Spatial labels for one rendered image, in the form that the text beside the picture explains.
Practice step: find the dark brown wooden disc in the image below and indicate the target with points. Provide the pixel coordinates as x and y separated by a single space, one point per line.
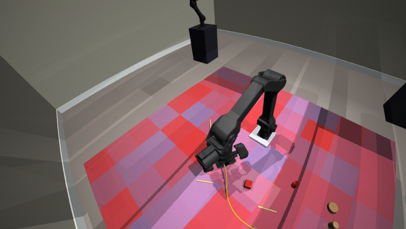
332 207

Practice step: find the short brown wooden cylinder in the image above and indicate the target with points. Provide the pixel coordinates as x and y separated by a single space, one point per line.
333 225

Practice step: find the dark red cylinder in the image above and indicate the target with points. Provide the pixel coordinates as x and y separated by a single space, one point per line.
295 184

